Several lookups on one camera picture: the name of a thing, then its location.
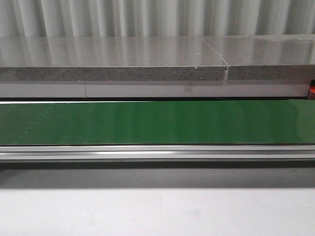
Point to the green conveyor belt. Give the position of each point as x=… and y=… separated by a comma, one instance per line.
x=159, y=123

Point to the grey stone slab right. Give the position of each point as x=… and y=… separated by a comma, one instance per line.
x=266, y=57

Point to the grey stone slab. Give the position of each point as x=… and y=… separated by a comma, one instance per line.
x=266, y=57
x=94, y=59

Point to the grey stone slab left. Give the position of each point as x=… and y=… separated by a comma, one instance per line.
x=94, y=59

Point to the orange red object at edge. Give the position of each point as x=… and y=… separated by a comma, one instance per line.
x=311, y=94

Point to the white corrugated curtain backdrop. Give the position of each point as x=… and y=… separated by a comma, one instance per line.
x=123, y=18

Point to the silver aluminium conveyor rail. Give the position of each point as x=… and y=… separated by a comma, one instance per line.
x=155, y=152

